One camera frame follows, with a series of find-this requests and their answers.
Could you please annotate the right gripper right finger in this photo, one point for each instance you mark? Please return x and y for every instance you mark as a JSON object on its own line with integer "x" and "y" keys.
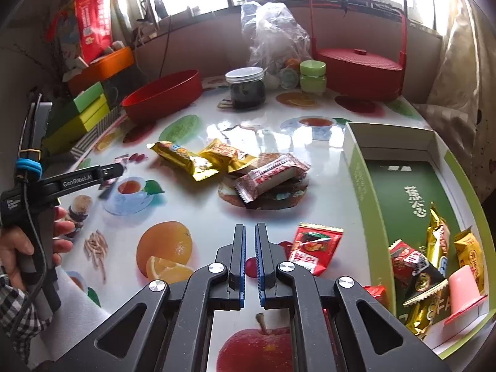
{"x": 272, "y": 292}

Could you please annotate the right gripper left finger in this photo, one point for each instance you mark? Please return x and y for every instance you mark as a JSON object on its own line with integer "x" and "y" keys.
{"x": 229, "y": 291}

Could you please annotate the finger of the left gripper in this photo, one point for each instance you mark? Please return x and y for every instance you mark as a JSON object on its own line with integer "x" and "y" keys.
{"x": 112, "y": 171}

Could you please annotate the red black plum snack packet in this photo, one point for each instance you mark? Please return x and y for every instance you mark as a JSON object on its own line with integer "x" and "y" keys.
{"x": 314, "y": 246}

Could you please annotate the pink white snack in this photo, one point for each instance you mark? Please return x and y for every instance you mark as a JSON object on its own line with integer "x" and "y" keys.
{"x": 272, "y": 174}

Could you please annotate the gold blue label snack bar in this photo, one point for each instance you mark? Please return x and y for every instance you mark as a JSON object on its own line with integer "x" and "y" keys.
{"x": 195, "y": 165}

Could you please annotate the small gold candy packet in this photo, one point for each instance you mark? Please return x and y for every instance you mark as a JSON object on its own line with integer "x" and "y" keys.
{"x": 226, "y": 157}

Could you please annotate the green white cardboard box tray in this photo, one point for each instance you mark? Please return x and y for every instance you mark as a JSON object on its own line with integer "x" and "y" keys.
{"x": 398, "y": 172}

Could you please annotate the red lid pink jelly cup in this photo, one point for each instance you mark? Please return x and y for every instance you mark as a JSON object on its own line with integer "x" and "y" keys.
{"x": 464, "y": 293}

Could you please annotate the gold peanut crisp snack bar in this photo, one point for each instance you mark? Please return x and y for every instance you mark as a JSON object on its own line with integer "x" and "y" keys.
{"x": 469, "y": 253}

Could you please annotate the long gold rice bar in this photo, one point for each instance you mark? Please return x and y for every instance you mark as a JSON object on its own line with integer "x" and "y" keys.
{"x": 423, "y": 308}

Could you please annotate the checkered sleeve forearm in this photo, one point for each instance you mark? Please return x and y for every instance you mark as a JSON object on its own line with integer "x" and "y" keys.
{"x": 30, "y": 325}

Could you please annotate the person's left hand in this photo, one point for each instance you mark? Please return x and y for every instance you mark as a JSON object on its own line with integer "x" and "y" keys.
{"x": 14, "y": 240}

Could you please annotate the yellow-green box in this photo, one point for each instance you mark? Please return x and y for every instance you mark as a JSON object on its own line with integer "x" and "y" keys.
{"x": 71, "y": 132}

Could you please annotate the green box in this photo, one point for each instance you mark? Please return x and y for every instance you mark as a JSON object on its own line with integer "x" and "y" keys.
{"x": 63, "y": 114}

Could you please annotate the red oval bowl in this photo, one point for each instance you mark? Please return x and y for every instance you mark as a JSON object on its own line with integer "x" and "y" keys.
{"x": 163, "y": 97}

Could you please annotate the orange box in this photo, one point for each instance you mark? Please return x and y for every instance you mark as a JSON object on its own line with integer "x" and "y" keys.
{"x": 101, "y": 70}

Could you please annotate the dark jar white lid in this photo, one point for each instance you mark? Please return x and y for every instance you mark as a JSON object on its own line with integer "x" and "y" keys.
{"x": 246, "y": 87}

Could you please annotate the red snack bag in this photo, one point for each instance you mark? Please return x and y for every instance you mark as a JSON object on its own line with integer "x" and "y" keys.
{"x": 94, "y": 26}

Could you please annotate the green lidded small jar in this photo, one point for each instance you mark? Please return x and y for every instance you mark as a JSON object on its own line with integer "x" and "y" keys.
{"x": 313, "y": 76}

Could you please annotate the clear plastic bag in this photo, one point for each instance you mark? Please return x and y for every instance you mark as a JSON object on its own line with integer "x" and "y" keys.
{"x": 275, "y": 39}

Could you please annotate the patterned beige curtain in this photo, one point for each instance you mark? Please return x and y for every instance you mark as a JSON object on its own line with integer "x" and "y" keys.
{"x": 461, "y": 104}

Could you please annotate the red basket with handle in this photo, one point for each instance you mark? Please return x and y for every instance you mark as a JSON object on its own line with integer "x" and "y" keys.
{"x": 359, "y": 74}

